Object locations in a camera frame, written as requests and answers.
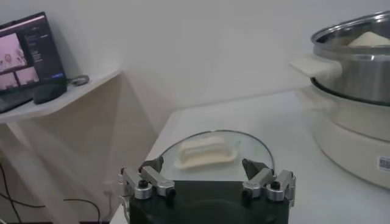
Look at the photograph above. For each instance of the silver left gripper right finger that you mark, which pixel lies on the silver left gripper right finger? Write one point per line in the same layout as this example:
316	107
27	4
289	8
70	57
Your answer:
262	179

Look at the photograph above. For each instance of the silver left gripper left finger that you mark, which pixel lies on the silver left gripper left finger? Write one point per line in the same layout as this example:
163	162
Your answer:
155	179

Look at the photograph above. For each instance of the white steamed baozi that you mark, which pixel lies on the white steamed baozi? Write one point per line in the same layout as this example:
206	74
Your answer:
370	39

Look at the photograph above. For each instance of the white electric steamer pot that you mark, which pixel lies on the white electric steamer pot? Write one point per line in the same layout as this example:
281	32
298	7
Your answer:
350	146

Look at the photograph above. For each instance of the stainless steel steamer pot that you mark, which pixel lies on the stainless steel steamer pot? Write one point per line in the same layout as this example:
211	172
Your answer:
359	76

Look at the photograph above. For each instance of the white side table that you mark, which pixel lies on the white side table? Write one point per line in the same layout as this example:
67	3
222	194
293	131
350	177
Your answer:
76	121

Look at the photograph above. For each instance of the round black disc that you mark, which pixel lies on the round black disc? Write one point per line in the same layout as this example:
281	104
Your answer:
80	80

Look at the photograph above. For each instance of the black computer mouse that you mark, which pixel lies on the black computer mouse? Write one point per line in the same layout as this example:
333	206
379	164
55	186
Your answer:
50	93

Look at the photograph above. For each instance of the black laptop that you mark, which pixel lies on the black laptop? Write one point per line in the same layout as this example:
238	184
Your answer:
27	54

